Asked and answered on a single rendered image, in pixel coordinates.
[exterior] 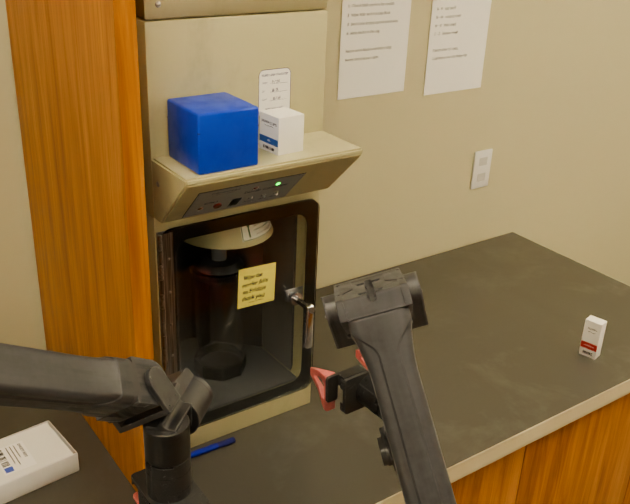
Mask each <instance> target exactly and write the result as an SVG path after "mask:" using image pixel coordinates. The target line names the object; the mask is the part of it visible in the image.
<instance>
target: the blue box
mask: <svg viewBox="0 0 630 504"><path fill-rule="evenodd" d="M167 110H168V117H167V118H168V136H169V155H170V157H172V158H173V159H175V160H176V161H178V162H180V163H181V164H183V165H184V166H186V167H188V168H189V169H191V170H192V171H194V172H195V173H197V174H199V175H204V174H209V173H215V172H220V171H226V170H231V169H237V168H242V167H248V166H253V165H257V164H258V126H259V124H258V112H259V109H258V107H257V106H255V105H253V104H251V103H249V102H246V101H244V100H242V99H240V98H238V97H235V96H233V95H231V94H229V93H226V92H221V93H212V94H204V95H196V96H188V97H179V98H171V99H168V100H167Z"/></svg>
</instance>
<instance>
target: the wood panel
mask: <svg viewBox="0 0 630 504"><path fill-rule="evenodd" d="M5 3H6V11H7V20H8V28H9V36H10V45H11V53H12V62H13V70H14V79H15V87H16V95H17V104H18V112H19V121H20V129H21V138H22V146H23V154H24V163H25V171H26V180H27V188H28V197H29V205H30V214H31V222H32V230H33V239H34V247H35V256H36V264H37V273H38V281H39V289H40V298H41V306H42V315H43V323H44V332H45V340H46V348H47V350H48V351H55V352H61V353H67V354H73V355H80V356H88V357H104V356H109V357H118V358H124V359H126V358H128V357H131V356H133V357H139V358H145V359H150V360H153V361H154V351H153V332H152V313H151V294H150V275H149V256H148V237H147V218H146V199H145V180H144V161H143V142H142V123H141V104H140V85H139V66H138V47H137V28H136V9H135V0H5ZM82 415H83V414H82ZM83 417H84V418H85V420H86V421H87V422H88V424H89V425H90V427H91V428H92V430H93V431H94V432H95V434H96V435H97V437H98V438H99V440H100V441H101V442H102V444H103V445H104V447H105V448H106V450H107V451H108V452H109V454H110V455H111V457H112V458H113V460H114V461H115V462H116V464H117V465H118V467H119V468H120V469H121V471H122V472H123V474H124V475H125V477H126V478H127V479H128V481H129V482H130V484H131V485H132V481H131V475H132V474H133V473H135V472H138V471H141V470H143V469H145V454H144V439H143V425H140V426H138V427H136V428H133V429H131V430H128V431H126V432H123V433H119V432H118V430H117V429H116V427H115V426H114V425H113V423H110V424H109V423H108V422H106V421H96V417H89V416H84V415H83ZM132 487H133V488H134V489H135V491H136V492H138V489H137V487H136V486H135V485H134V484H133V485H132Z"/></svg>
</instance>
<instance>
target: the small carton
mask: <svg viewBox="0 0 630 504"><path fill-rule="evenodd" d="M303 138H304V114H303V113H300V112H298V111H295V110H292V109H289V108H287V107H281V108H275V109H269V110H263V111H260V139H259V148H261V149H264V150H266V151H268V152H270V153H273V154H275V155H277V156H280V155H285V154H290V153H294V152H299V151H303Z"/></svg>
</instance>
